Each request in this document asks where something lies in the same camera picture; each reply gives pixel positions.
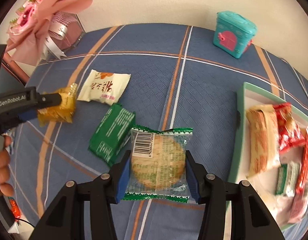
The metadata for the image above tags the yellow cake snack packet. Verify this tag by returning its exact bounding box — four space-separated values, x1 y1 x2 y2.
37 83 78 127

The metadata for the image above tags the pink snack packet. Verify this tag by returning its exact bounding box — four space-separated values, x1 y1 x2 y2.
288 190 308 224

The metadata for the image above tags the green mint snack packet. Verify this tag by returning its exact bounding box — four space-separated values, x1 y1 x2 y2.
275 161 300 198

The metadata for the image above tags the red gold patterned packet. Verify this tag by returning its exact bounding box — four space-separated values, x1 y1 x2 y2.
296 127 308 194

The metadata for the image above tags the beige orange snack packet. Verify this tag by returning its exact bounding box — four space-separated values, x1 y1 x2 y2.
246 104 280 177

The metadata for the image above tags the green white biscuit packet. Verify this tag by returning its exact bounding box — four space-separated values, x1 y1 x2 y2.
88 103 136 167

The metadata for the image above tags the round cookie clear packet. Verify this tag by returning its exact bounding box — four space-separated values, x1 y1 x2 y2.
124 125 193 203

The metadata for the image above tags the left hand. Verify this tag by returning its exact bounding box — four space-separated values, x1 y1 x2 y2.
0 135 14 197

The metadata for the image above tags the orange red toy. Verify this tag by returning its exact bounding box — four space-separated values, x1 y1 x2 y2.
8 197 21 219

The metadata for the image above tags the mint green tray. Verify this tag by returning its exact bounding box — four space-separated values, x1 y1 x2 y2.
228 82 308 239

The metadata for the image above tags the pink flower bouquet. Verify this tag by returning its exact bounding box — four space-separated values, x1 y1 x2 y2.
6 0 93 66

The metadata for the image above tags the red snack bag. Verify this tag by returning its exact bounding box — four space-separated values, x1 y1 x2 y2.
273 102 305 155

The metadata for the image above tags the white orange snack packet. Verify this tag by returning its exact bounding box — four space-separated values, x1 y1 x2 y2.
77 70 131 106

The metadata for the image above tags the teal pink toy box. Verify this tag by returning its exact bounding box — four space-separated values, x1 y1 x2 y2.
213 11 257 59

